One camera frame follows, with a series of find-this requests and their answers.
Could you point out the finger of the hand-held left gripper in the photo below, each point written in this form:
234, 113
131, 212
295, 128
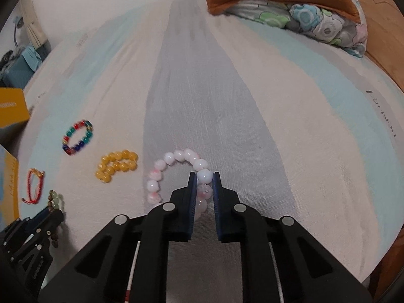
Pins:
47, 221

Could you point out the desk lamp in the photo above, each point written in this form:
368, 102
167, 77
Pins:
18, 28

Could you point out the floral patterned pillow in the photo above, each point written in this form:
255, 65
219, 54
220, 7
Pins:
325, 25

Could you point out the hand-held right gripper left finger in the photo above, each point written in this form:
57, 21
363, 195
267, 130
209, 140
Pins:
192, 195

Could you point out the yellow cardboard box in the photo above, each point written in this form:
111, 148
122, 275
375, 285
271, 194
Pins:
12, 107

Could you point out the wooden bed frame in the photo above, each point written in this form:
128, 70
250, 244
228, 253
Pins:
378, 22

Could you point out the yellow blue box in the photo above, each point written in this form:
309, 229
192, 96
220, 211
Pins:
8, 183

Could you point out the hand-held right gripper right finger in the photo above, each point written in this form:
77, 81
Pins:
217, 195

